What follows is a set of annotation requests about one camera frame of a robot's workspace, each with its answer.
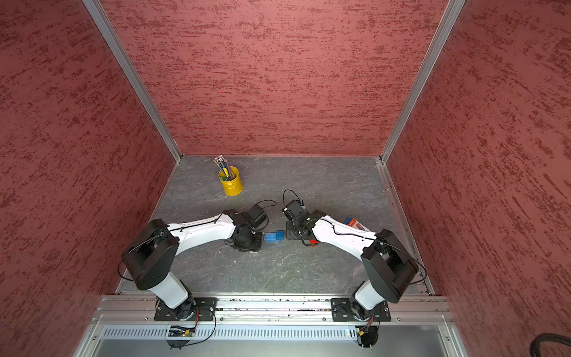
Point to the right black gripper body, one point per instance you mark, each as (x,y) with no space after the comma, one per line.
(293,231)

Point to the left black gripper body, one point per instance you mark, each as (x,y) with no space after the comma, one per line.
(250,242)

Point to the long blue lego brick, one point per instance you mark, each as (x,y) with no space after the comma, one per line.
(276,236)

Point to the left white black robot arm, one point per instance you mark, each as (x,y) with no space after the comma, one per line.
(149,257)

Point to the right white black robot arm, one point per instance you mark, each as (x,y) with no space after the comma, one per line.
(389,267)

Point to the red blue white packet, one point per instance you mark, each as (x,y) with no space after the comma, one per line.
(355,224)

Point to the yellow pencil cup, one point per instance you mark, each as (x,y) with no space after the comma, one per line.
(232,187)

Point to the bundle of coloured pencils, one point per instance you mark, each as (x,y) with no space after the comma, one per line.
(224,168)

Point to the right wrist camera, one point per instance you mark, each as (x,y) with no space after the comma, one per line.
(296,212)

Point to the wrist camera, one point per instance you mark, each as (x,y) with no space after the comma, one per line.
(296,212)
(256,217)

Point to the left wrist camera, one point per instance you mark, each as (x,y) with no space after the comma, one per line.
(256,217)

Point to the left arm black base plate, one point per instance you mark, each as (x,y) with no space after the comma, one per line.
(189,311)

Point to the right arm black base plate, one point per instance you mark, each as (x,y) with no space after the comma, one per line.
(348,309)

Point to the aluminium front rail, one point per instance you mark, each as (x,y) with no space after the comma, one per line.
(140,308)

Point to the left aluminium corner post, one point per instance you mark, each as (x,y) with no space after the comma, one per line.
(98,14)

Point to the aluminium corner post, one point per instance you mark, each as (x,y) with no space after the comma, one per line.
(98,14)
(444,28)

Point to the right aluminium corner post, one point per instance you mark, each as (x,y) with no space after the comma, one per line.
(444,28)

